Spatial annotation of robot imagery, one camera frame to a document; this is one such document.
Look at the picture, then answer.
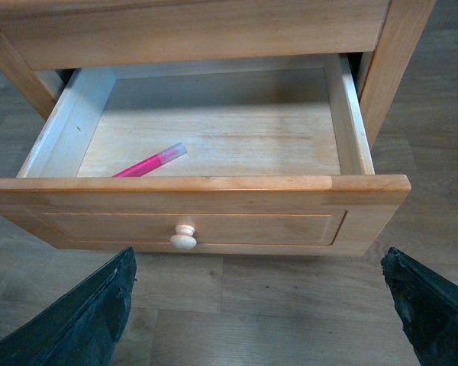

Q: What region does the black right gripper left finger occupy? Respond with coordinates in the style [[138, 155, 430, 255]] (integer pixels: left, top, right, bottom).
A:
[[0, 247, 137, 365]]

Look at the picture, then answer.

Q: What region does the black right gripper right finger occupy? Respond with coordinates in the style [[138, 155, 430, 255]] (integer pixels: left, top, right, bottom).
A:
[[381, 247, 458, 365]]

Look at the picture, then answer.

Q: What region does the round wooden drawer knob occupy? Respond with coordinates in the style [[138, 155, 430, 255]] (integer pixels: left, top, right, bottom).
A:
[[169, 224, 197, 250]]

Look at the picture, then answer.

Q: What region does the pink marker white cap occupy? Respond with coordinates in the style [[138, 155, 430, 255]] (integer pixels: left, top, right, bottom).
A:
[[114, 143, 187, 177]]

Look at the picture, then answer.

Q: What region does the wooden drawer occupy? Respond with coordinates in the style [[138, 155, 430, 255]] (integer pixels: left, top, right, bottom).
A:
[[0, 53, 411, 255]]

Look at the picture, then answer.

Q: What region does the wooden nightstand cabinet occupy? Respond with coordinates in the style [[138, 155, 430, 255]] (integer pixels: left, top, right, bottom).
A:
[[0, 1, 434, 143]]

